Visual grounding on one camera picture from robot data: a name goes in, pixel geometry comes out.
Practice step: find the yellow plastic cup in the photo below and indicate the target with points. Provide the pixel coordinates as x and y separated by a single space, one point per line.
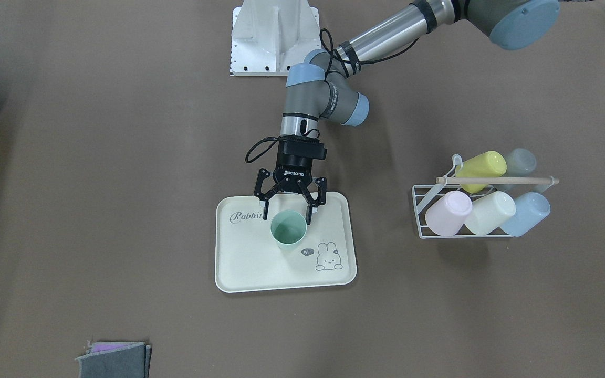
488 164

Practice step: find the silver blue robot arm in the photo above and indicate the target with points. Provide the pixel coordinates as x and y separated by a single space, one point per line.
317 87

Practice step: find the pink plastic cup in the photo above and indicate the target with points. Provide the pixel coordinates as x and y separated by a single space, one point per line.
447 215

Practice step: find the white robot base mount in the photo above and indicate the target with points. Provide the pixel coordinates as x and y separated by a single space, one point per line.
269 37

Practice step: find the white wire cup rack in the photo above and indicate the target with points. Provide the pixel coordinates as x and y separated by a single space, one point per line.
475 187

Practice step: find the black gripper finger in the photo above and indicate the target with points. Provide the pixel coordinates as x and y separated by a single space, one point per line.
265 196
314 203

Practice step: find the light blue plastic cup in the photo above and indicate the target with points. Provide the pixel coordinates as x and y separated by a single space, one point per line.
531 208

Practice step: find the grey plastic cup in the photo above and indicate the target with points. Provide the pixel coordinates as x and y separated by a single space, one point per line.
519 163

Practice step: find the cream plastic cup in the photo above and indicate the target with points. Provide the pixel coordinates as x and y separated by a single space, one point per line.
490 212

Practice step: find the grey purple folded cloth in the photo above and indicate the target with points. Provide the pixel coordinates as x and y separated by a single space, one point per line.
115 359

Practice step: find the green plastic cup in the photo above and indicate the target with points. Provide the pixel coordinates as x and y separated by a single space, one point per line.
288 229

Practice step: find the cream rabbit tray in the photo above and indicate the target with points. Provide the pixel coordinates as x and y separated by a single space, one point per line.
248 257

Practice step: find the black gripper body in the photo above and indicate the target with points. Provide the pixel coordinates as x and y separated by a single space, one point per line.
293 167

